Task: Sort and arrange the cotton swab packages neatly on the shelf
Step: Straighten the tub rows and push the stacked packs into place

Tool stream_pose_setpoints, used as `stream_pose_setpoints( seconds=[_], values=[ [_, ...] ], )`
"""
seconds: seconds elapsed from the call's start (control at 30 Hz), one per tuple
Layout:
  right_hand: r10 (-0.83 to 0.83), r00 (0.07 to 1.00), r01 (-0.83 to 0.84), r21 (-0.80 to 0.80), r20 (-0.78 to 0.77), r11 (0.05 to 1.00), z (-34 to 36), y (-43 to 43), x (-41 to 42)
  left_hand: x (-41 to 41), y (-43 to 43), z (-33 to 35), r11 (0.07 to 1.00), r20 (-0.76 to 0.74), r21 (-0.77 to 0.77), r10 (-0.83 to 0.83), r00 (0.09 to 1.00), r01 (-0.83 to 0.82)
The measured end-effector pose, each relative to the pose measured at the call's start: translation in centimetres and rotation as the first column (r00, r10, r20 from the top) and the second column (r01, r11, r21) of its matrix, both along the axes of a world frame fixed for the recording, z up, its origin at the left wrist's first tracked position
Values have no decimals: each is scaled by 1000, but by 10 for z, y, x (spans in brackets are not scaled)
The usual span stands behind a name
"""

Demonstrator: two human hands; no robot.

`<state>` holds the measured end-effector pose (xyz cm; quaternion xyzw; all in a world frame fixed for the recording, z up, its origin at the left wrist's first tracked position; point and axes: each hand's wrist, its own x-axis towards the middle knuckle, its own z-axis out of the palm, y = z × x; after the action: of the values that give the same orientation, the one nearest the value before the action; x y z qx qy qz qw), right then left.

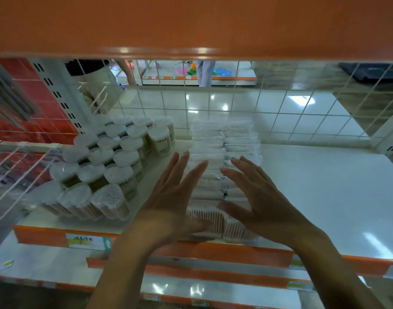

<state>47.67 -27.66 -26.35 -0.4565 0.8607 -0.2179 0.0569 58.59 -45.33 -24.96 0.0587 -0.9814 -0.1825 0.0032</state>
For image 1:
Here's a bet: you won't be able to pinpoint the person's right hand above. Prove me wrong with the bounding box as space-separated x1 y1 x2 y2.
217 156 327 252

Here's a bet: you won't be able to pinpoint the person's left hand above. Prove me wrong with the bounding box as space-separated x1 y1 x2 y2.
136 151 214 254

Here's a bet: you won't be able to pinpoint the green-label swab packet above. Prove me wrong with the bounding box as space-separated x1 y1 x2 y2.
188 189 228 206

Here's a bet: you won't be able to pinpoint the white shelf orange rail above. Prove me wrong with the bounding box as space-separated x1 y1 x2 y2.
13 139 393 277

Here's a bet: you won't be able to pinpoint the white shelf board orange rim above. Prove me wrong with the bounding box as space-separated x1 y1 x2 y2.
140 275 302 309
0 0 393 61
86 255 316 292
0 233 115 292

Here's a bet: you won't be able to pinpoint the distant white orange shelf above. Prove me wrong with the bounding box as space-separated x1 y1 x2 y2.
140 60 257 86

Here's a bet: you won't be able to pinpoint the narrow green price label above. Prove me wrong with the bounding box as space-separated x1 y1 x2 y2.
286 280 316 292

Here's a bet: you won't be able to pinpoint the price label green arrow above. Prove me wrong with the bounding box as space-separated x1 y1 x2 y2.
66 233 112 251

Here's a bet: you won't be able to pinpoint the hanging dark packaged items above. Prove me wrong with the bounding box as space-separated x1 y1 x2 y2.
0 66 41 129

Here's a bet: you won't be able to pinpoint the white slotted shelf post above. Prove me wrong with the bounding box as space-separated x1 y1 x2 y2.
29 58 94 132

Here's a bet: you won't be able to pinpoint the white wire basket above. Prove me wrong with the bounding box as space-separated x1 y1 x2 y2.
0 139 65 229

